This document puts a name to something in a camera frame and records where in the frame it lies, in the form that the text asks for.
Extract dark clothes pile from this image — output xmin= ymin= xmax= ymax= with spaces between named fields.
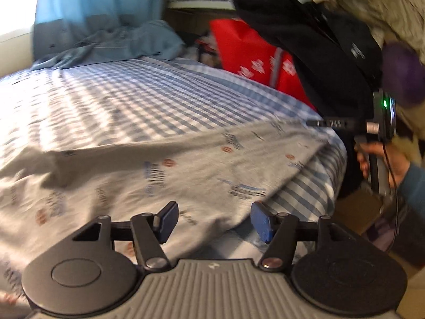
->
xmin=233 ymin=0 xmax=383 ymax=134

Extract grey printed pants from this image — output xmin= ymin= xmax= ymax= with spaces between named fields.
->
xmin=1 ymin=121 xmax=329 ymax=318

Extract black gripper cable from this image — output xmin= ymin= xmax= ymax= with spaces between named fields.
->
xmin=381 ymin=140 xmax=400 ymax=253

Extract red bag with characters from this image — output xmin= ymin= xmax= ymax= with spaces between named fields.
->
xmin=210 ymin=19 xmax=314 ymax=108

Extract person's right hand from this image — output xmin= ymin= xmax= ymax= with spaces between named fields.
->
xmin=354 ymin=142 xmax=411 ymax=188

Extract bright window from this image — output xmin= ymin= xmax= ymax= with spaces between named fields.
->
xmin=1 ymin=0 xmax=37 ymax=37

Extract teal sleeve forearm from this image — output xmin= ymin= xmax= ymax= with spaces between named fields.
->
xmin=399 ymin=164 xmax=425 ymax=220

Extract white wardrobe shelves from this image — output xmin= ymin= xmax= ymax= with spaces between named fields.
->
xmin=168 ymin=0 xmax=235 ymax=10

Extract blue star curtain right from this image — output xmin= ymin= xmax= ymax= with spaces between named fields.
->
xmin=32 ymin=0 xmax=184 ymax=70

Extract blue checked bed sheet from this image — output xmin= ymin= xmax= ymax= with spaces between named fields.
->
xmin=0 ymin=56 xmax=348 ymax=263

